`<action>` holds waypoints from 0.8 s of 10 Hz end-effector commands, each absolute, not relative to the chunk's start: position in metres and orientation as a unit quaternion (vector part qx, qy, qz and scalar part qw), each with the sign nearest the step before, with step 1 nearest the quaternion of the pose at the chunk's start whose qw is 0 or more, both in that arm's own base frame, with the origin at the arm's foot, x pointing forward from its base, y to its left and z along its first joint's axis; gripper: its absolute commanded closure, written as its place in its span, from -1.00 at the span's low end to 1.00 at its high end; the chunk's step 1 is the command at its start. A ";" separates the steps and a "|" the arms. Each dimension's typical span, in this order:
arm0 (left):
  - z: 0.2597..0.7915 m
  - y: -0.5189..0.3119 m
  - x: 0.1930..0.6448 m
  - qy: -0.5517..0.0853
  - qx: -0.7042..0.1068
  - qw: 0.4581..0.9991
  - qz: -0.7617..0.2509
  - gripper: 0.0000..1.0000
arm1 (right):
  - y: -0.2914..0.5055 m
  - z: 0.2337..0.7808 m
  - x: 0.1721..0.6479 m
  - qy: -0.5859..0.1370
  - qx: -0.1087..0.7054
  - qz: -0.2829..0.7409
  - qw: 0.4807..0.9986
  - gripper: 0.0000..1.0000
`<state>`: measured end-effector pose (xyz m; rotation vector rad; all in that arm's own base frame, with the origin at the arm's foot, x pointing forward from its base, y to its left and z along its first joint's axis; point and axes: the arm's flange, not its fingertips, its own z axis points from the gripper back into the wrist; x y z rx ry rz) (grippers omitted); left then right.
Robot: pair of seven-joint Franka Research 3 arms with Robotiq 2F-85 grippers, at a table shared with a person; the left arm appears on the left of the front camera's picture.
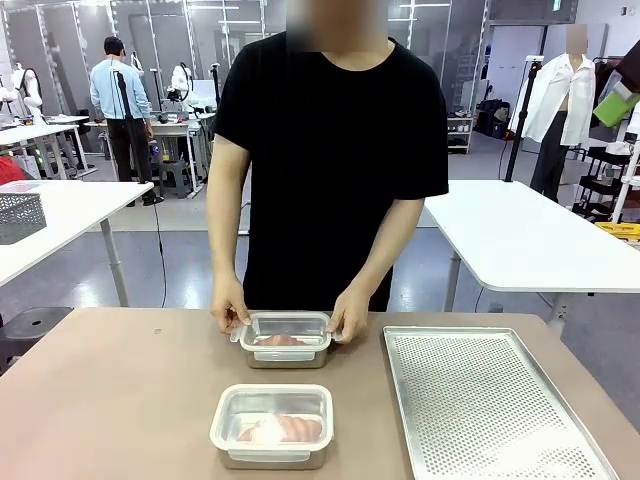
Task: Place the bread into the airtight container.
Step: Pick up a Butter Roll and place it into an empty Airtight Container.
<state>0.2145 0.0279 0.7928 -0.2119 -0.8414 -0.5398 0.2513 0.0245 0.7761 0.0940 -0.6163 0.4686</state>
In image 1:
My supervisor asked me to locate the person's right forearm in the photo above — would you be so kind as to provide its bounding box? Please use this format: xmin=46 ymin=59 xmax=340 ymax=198
xmin=207 ymin=199 xmax=247 ymax=296

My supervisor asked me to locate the black floor cable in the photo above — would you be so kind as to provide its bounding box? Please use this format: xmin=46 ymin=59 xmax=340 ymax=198
xmin=151 ymin=198 xmax=167 ymax=308

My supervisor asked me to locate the white table with grey leg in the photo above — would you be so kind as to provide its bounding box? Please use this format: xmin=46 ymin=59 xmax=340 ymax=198
xmin=0 ymin=179 xmax=155 ymax=309

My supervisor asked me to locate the red fabric object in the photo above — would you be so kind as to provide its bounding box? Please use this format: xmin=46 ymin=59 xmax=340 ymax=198
xmin=0 ymin=155 xmax=27 ymax=187

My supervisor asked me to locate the person in black T-shirt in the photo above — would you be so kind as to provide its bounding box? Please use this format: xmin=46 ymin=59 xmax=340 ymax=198
xmin=212 ymin=0 xmax=450 ymax=314

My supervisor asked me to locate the grey plastic step stool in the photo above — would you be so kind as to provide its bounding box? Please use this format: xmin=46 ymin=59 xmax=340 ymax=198
xmin=158 ymin=159 xmax=196 ymax=199

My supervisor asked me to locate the black tripod stand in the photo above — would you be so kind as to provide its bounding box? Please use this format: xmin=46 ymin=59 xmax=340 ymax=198
xmin=113 ymin=69 xmax=157 ymax=202

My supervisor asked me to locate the white table with rounded corner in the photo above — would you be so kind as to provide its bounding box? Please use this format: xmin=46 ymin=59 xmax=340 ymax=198
xmin=422 ymin=179 xmax=640 ymax=326

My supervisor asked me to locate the person's left forearm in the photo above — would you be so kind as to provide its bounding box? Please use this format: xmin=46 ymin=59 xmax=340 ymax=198
xmin=344 ymin=197 xmax=426 ymax=307

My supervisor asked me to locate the yellow crate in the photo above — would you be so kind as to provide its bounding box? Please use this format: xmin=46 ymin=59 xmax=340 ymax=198
xmin=593 ymin=221 xmax=640 ymax=247

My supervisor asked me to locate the man in light blue shirt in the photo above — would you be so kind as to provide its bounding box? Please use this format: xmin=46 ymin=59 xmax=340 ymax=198
xmin=89 ymin=37 xmax=164 ymax=206

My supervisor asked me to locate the black bag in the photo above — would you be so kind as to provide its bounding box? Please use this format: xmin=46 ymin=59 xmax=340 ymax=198
xmin=477 ymin=99 xmax=512 ymax=137

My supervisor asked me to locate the person's left hand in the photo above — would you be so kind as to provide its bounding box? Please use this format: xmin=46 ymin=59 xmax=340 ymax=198
xmin=327 ymin=292 xmax=372 ymax=346

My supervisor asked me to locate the grey perforated basket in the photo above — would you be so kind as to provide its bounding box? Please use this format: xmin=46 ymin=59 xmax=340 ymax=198
xmin=0 ymin=192 xmax=48 ymax=246

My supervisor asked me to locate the stainless steel rectangular container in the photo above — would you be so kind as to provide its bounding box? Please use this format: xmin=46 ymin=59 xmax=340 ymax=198
xmin=240 ymin=312 xmax=331 ymax=370
xmin=214 ymin=384 xmax=335 ymax=470

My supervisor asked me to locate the mannequin with white shirt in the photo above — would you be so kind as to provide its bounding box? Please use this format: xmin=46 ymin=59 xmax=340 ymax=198
xmin=514 ymin=24 xmax=599 ymax=204

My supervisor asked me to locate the black utility cart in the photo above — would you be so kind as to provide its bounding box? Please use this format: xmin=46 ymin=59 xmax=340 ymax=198
xmin=582 ymin=143 xmax=640 ymax=224

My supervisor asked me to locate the wooden shoe shelf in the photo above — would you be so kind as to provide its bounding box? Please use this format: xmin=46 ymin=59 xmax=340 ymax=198
xmin=446 ymin=112 xmax=474 ymax=154

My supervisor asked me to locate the black light stand pole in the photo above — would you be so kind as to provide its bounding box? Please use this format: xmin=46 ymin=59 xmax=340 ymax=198
xmin=503 ymin=55 xmax=545 ymax=183

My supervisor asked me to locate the translucent white clip-lock lid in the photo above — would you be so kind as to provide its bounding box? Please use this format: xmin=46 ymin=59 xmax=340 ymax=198
xmin=209 ymin=383 xmax=335 ymax=462
xmin=229 ymin=310 xmax=346 ymax=362

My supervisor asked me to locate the perforated metal baking tray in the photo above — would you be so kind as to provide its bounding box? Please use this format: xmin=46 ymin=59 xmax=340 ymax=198
xmin=383 ymin=326 xmax=621 ymax=480

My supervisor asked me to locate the black round stool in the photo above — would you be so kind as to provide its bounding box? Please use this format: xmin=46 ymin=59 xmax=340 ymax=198
xmin=0 ymin=306 xmax=75 ymax=374

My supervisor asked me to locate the person's right hand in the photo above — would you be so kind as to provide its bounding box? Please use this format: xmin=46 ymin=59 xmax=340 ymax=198
xmin=209 ymin=277 xmax=254 ymax=336

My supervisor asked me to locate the golden brown croissant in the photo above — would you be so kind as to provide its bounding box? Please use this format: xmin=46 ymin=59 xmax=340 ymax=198
xmin=257 ymin=333 xmax=307 ymax=348
xmin=235 ymin=413 xmax=324 ymax=444

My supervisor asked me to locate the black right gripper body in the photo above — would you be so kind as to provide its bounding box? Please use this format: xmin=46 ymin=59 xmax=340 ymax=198
xmin=616 ymin=47 xmax=640 ymax=95

